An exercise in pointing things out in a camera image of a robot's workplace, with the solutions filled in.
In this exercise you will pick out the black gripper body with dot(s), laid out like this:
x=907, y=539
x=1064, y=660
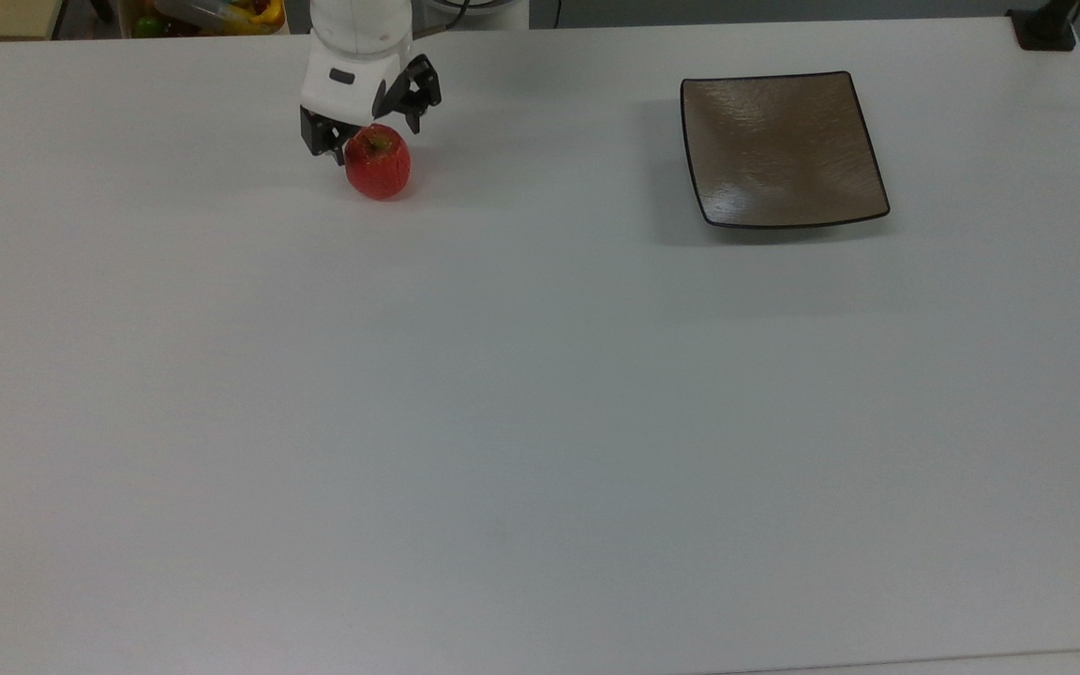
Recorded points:
x=387, y=98

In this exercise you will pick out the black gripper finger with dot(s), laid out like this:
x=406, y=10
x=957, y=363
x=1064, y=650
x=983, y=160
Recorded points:
x=322, y=131
x=418, y=89

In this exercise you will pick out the red apple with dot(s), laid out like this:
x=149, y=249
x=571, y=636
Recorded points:
x=378, y=164

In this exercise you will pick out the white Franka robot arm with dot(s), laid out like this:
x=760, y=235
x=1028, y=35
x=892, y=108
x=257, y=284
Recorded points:
x=352, y=56

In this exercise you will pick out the brown square ceramic plate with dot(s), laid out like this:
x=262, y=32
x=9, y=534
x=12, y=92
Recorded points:
x=784, y=150

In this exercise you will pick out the clear bin of toy fruit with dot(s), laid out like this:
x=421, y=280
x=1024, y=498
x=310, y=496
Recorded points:
x=212, y=14

